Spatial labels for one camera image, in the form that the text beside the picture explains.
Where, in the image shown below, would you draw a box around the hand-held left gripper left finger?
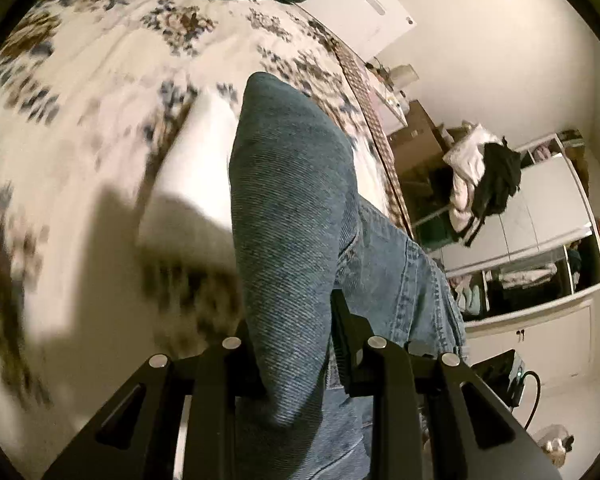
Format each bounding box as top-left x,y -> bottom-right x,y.
42,320 -> 266,480

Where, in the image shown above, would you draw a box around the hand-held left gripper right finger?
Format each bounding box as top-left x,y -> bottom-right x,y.
330,289 -> 563,480

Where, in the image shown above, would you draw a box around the blue denim pants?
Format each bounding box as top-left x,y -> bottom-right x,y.
228,72 -> 468,480

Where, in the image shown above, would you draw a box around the folded white pants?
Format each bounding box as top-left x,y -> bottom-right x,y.
135,87 -> 246,281

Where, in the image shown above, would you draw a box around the white plastic bag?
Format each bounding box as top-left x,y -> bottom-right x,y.
535,424 -> 576,467

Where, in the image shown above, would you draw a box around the dark green bag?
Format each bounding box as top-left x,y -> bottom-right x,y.
412,210 -> 461,253

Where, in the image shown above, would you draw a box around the white wardrobe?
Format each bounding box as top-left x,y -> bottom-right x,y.
430,127 -> 600,391

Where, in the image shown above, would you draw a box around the black garment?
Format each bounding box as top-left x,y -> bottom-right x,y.
462,137 -> 523,248

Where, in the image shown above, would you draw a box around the brown checkered blanket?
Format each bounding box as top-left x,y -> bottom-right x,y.
330,40 -> 416,241

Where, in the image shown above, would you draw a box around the brown cardboard box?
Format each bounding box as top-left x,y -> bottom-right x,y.
387,100 -> 456,181

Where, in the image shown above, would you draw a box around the pile of white clothes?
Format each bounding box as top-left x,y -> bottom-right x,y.
442,122 -> 506,233

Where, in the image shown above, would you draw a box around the white nightstand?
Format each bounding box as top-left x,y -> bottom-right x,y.
375,85 -> 411,131

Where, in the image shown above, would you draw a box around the cream table lamp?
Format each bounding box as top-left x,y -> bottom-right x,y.
391,64 -> 420,86

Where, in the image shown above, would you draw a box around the white headboard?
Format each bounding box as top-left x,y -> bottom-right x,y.
300,0 -> 413,61

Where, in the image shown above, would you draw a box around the floral bed sheet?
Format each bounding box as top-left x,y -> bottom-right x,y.
0,0 -> 416,480

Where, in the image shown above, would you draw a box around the black cable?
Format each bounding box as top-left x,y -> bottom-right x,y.
522,370 -> 542,428

